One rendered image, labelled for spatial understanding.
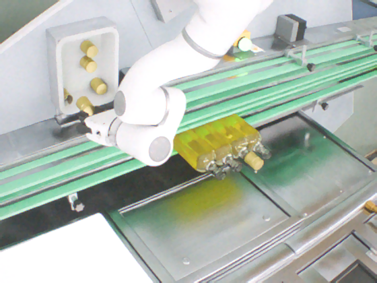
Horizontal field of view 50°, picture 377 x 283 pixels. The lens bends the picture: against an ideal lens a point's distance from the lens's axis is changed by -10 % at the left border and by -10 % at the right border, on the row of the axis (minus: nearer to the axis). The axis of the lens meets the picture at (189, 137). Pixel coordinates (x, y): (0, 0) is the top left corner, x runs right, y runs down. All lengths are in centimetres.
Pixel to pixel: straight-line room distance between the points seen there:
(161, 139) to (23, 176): 43
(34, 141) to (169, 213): 42
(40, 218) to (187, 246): 43
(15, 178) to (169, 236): 43
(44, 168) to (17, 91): 22
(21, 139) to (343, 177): 106
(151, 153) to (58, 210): 53
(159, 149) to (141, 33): 53
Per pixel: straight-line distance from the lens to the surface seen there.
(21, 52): 113
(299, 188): 143
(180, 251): 113
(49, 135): 119
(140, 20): 125
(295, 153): 157
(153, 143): 81
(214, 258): 113
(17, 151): 115
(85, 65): 115
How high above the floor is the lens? 175
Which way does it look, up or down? 38 degrees down
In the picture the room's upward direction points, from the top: 132 degrees clockwise
